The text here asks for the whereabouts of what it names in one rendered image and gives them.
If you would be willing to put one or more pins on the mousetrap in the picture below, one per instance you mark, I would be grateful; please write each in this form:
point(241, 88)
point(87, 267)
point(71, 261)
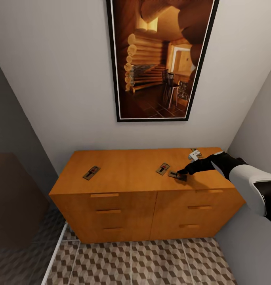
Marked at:
point(177, 175)
point(200, 155)
point(164, 167)
point(91, 172)

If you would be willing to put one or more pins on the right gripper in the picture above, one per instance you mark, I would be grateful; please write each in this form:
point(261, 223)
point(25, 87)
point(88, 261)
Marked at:
point(192, 167)

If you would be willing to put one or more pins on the shower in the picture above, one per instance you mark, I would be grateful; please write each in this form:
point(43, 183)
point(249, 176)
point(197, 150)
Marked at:
point(54, 255)

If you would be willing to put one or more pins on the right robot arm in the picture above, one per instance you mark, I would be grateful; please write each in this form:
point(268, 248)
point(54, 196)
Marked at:
point(254, 185)

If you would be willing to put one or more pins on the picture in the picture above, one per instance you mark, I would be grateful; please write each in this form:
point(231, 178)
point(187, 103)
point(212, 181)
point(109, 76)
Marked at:
point(157, 51)

